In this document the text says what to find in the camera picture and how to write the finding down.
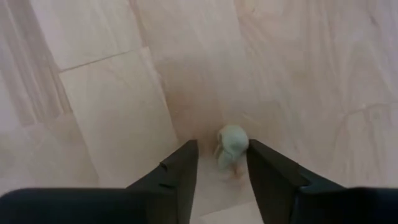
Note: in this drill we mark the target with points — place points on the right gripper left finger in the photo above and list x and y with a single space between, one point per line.
140 205

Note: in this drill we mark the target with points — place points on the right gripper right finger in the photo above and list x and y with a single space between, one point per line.
311 205

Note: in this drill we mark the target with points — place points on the beige toy skull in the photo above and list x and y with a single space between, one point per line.
231 149

